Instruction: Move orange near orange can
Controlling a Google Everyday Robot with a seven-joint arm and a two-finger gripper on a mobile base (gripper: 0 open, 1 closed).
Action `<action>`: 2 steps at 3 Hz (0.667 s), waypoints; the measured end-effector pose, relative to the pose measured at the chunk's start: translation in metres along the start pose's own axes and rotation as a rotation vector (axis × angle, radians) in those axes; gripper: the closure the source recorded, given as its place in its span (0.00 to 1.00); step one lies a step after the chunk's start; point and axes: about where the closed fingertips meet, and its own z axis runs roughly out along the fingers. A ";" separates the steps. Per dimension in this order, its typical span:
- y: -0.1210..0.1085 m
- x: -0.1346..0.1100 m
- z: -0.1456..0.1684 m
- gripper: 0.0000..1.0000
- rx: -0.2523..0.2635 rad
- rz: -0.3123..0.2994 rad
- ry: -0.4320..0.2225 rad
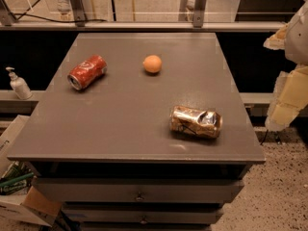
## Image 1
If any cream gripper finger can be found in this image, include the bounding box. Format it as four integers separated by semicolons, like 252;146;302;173
265;64;308;132
263;24;288;50

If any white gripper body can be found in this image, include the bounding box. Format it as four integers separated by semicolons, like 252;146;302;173
285;1;308;65

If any orange fruit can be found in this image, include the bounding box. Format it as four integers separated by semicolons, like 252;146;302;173
143;55;162;73

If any crushed gold can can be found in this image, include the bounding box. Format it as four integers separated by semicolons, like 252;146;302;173
169;106;222;139

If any red soda can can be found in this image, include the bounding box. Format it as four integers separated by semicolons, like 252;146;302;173
67;55;107;90

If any grey drawer cabinet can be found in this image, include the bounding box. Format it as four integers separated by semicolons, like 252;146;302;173
9;33;265;231

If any white pump bottle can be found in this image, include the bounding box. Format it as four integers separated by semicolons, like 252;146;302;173
6;66;32;100

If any cardboard box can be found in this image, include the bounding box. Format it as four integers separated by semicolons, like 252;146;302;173
0;115;61;226

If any metal railing frame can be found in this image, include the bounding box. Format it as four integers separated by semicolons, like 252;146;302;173
0;0;308;34

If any black cable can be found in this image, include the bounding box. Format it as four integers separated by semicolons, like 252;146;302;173
9;0;109;24

